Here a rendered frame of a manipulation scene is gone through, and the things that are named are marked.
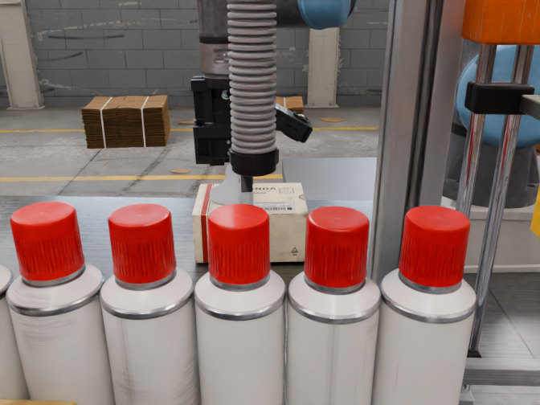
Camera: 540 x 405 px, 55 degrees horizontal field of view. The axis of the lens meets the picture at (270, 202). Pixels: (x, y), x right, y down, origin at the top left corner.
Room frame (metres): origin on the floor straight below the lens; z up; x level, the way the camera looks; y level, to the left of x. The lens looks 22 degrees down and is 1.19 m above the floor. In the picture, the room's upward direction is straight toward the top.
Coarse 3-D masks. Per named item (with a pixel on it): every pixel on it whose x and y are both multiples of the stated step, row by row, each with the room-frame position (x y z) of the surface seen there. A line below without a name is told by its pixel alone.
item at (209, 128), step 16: (192, 80) 0.69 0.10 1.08; (208, 80) 0.69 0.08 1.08; (224, 80) 0.68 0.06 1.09; (208, 96) 0.69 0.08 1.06; (224, 96) 0.71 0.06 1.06; (208, 112) 0.69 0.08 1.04; (224, 112) 0.70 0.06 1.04; (208, 128) 0.68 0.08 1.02; (224, 128) 0.68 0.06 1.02; (208, 144) 0.68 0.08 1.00; (224, 144) 0.68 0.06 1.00; (208, 160) 0.68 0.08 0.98; (224, 160) 0.68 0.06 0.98
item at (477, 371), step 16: (464, 368) 0.28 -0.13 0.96; (480, 368) 0.28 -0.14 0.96; (496, 368) 0.28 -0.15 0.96; (512, 368) 0.28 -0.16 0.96; (528, 368) 0.28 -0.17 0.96; (464, 384) 0.28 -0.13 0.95; (480, 384) 0.27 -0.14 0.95; (496, 384) 0.27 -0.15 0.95; (512, 384) 0.27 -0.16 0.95; (528, 384) 0.27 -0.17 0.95
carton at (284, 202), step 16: (208, 192) 0.73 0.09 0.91; (256, 192) 0.73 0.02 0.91; (272, 192) 0.73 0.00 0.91; (288, 192) 0.73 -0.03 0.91; (208, 208) 0.67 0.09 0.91; (272, 208) 0.67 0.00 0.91; (288, 208) 0.67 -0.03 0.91; (304, 208) 0.67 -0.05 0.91; (272, 224) 0.65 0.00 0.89; (288, 224) 0.65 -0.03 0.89; (304, 224) 0.65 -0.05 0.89; (272, 240) 0.65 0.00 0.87; (288, 240) 0.65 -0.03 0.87; (304, 240) 0.65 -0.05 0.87; (208, 256) 0.65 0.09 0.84; (272, 256) 0.65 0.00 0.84; (288, 256) 0.65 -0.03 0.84; (304, 256) 0.65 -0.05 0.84
